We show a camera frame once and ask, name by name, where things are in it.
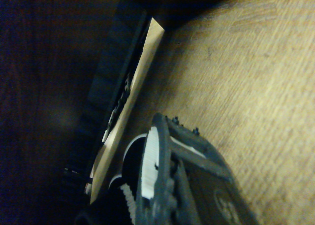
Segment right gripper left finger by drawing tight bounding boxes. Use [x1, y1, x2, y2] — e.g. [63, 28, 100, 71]
[134, 113, 197, 225]

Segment black shoe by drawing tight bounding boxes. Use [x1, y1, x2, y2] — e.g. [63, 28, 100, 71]
[108, 133, 150, 225]

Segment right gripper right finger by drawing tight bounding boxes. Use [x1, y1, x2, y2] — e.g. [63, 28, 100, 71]
[166, 116, 238, 190]

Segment brown shoe rack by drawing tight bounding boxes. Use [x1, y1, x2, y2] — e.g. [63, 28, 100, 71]
[0, 0, 173, 225]

